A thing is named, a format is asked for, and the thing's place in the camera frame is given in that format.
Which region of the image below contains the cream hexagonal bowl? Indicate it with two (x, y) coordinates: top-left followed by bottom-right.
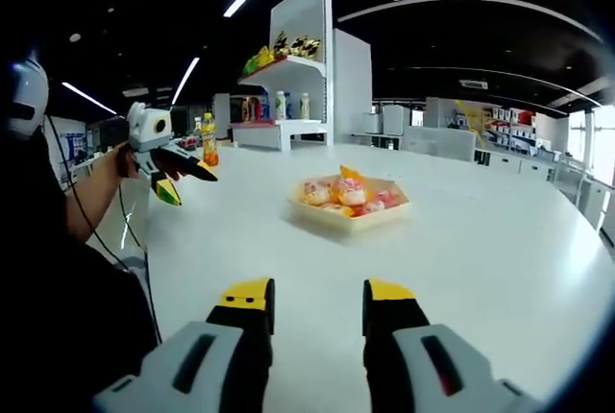
(286, 173), (413, 234)

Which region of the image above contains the row of black yellow snack bags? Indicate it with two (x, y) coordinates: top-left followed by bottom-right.
(272, 31), (322, 59)

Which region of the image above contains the row of yellow green snack bags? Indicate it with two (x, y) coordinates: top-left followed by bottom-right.
(242, 45), (276, 76)

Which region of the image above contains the white partition panel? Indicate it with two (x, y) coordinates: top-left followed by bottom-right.
(332, 28), (375, 148)

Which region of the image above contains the background goods shelf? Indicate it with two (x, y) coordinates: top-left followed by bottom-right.
(484, 104), (537, 145)

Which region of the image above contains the small white fridge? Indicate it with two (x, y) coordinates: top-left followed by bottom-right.
(381, 104), (412, 135)

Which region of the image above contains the straight ceiling light strip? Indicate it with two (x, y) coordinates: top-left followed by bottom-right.
(61, 81), (118, 116)
(171, 56), (201, 107)

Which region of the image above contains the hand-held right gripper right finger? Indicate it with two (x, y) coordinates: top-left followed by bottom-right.
(360, 278), (539, 413)

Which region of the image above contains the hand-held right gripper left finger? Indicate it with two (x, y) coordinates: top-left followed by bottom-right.
(93, 277), (278, 413)

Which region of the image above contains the row of white cabinets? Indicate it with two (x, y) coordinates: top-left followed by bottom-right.
(475, 146), (615, 230)

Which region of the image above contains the white worn device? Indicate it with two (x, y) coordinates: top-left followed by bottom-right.
(4, 55), (52, 138)

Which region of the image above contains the row of red snack packets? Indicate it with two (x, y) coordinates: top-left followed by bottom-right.
(239, 95), (263, 124)

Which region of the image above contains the orange juice bottle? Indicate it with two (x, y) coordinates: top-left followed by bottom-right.
(200, 111), (221, 167)

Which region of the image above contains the pile of marshmallow packets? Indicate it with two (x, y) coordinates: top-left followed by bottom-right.
(300, 164), (403, 218)

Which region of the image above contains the person's left hand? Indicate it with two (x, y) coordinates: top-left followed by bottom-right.
(112, 141), (182, 182)

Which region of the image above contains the person in dark clothes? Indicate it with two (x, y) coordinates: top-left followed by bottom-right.
(0, 129), (160, 413)

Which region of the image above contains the yellow display figure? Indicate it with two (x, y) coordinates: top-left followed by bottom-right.
(455, 99), (494, 143)

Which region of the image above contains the white display shelf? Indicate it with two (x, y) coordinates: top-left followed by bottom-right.
(230, 0), (335, 151)

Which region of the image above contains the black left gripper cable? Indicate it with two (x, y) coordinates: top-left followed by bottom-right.
(45, 114), (162, 345)

